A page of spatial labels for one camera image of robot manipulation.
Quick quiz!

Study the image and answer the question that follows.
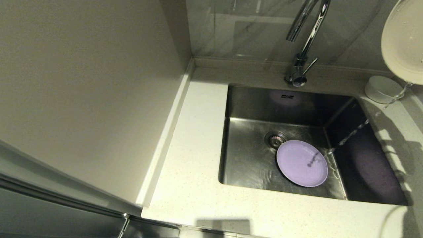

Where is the purple round plate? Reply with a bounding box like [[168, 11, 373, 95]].
[[276, 140, 329, 188]]

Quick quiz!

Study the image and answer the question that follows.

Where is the white round bowl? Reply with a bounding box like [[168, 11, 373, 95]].
[[365, 75, 404, 105]]

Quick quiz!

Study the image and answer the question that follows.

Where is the cream round plate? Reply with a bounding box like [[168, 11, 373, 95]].
[[381, 0, 423, 85]]

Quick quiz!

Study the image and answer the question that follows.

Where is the stainless steel sink basin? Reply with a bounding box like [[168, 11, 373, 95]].
[[218, 84, 408, 206]]

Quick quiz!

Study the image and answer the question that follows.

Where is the metal sink drain strainer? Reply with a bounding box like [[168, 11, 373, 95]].
[[264, 131, 288, 152]]

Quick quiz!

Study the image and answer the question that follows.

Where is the chrome gooseneck faucet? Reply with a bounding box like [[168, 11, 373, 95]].
[[284, 0, 332, 88]]

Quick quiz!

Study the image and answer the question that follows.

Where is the counter base cabinet front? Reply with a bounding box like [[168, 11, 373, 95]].
[[117, 215, 180, 238]]

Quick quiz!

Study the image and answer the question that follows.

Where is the grey tall cabinet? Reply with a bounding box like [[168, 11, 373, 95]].
[[0, 0, 185, 238]]

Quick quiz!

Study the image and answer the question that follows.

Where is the thin poured water trickle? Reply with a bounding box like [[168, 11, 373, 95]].
[[327, 82, 414, 156]]

